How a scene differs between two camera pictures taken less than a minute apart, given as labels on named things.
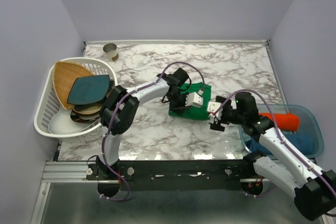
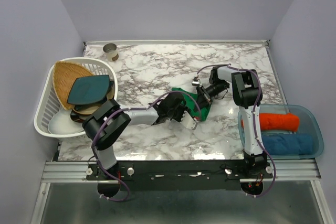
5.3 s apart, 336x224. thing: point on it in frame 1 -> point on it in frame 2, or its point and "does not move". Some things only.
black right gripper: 217,124 -> 203,98
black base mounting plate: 177,174 does not move
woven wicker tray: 64,74 does not move
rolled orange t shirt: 285,121 does not move
